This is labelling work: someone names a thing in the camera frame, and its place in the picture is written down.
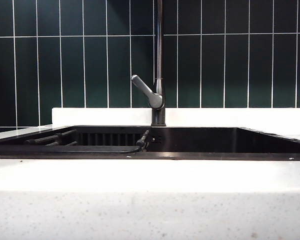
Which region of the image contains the grey faucet lever handle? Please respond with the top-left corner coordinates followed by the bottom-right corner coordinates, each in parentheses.
top-left (130, 74), bottom-right (165, 110)

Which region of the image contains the dark metal faucet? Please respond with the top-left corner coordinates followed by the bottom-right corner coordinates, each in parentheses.
top-left (151, 0), bottom-right (167, 127)

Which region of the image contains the black sink basin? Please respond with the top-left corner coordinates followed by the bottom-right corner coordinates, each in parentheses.
top-left (0, 124), bottom-right (300, 161)

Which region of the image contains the black sink drying rack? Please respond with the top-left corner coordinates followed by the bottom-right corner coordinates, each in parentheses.
top-left (24, 128), bottom-right (151, 154)

